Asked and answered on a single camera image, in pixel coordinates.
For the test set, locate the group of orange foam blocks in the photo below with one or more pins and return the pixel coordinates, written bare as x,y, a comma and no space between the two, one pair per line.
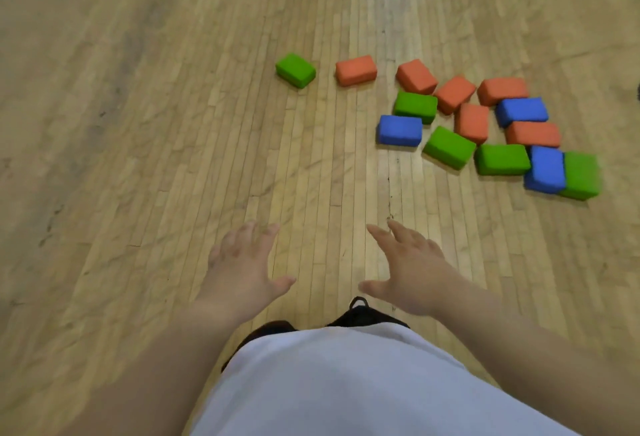
471,123

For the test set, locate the person's left middle finger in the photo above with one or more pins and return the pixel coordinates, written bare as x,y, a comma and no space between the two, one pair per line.
246,237

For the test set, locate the green foam block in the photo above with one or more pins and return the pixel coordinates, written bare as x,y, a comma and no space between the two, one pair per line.
295,70
415,106
581,176
449,147
502,159

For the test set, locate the person's left hand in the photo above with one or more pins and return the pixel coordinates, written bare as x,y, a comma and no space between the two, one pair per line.
240,276

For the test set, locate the person's right hand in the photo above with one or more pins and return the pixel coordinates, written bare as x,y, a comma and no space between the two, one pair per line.
412,276

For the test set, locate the person's right middle finger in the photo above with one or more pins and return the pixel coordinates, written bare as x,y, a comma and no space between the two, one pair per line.
401,232

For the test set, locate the person's left forearm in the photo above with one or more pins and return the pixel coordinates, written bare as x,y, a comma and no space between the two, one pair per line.
160,365

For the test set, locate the person's right thumb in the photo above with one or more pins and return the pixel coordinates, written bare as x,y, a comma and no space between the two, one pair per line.
373,289

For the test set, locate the person's left thumb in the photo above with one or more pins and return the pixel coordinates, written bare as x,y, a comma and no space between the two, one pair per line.
282,284

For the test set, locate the person's right forearm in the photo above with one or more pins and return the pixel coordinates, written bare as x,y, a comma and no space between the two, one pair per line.
540,350

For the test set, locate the black shoe with lace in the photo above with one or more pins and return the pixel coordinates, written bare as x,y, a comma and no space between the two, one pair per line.
367,317

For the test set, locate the white shirt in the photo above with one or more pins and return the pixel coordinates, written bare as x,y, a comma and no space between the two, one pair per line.
370,385

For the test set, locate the blue foam block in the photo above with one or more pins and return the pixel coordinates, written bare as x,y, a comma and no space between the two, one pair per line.
399,130
545,169
521,111

